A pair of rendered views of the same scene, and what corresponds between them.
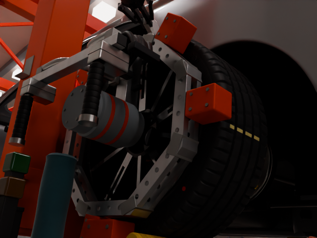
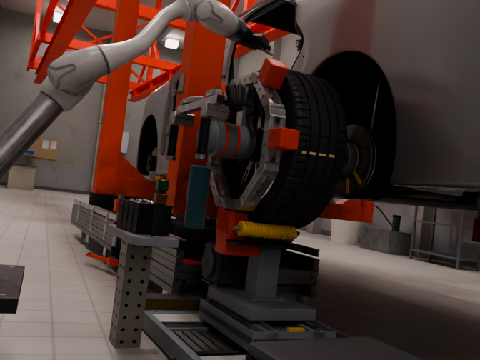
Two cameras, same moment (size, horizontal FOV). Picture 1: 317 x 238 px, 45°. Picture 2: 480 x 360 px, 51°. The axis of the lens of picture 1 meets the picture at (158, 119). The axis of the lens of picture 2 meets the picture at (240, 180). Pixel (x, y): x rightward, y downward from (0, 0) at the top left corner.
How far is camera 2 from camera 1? 102 cm
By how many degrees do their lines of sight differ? 25
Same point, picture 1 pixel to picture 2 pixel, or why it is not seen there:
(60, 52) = (204, 69)
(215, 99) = (281, 140)
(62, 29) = (204, 48)
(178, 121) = (263, 150)
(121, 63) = (222, 113)
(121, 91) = (239, 117)
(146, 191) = (247, 196)
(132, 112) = (243, 136)
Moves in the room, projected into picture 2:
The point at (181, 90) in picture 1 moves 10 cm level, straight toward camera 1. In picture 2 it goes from (266, 128) to (258, 123)
